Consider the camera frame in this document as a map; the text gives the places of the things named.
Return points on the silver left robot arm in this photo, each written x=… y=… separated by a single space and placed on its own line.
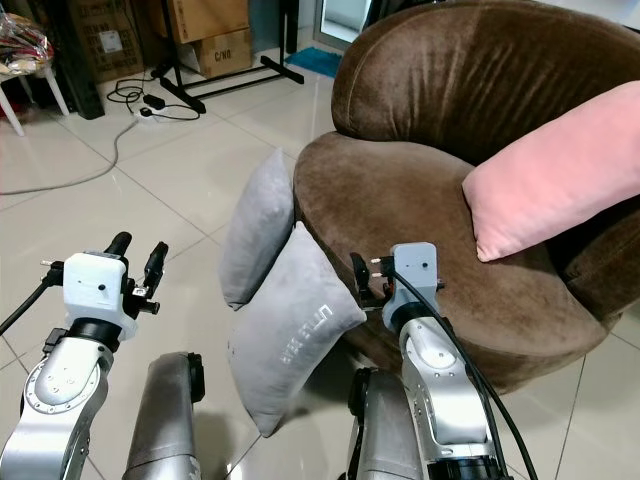
x=60 y=400

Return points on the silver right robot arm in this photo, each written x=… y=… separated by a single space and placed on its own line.
x=445 y=390

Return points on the grey pillow with print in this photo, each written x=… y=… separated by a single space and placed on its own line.
x=290 y=330

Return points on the brown velvet round sofa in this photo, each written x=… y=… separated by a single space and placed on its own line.
x=400 y=190

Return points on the plain grey pillow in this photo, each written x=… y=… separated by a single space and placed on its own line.
x=258 y=230

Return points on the black metal floor stand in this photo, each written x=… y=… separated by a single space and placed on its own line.
x=230 y=82

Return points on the pink pillow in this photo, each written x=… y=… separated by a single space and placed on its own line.
x=550 y=185

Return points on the blue floor mat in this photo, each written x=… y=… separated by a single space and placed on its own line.
x=315 y=62

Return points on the silver left robot leg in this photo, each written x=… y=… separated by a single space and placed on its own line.
x=165 y=420

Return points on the silver robot leg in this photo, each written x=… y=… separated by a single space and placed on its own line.
x=165 y=420
x=385 y=430

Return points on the white power strip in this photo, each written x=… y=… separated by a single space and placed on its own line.
x=148 y=111

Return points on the silver right robot leg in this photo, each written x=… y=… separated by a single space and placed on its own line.
x=385 y=430

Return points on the white plastic stool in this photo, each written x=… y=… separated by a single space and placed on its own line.
x=12 y=108

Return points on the black upright furniture panel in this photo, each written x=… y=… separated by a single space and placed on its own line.
x=75 y=60

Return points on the cardboard box with white label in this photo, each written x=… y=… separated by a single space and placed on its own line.
x=108 y=40

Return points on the cardboard box with C/NO print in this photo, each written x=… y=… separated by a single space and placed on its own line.
x=225 y=54

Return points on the clear plastic bag of goods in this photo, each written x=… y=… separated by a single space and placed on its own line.
x=22 y=46

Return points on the large plain cardboard box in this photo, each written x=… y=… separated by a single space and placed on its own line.
x=210 y=16

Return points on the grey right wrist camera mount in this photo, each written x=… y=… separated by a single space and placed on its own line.
x=415 y=272

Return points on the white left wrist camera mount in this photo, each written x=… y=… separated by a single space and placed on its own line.
x=93 y=285

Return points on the glass door with frame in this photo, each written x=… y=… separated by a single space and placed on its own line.
x=345 y=20

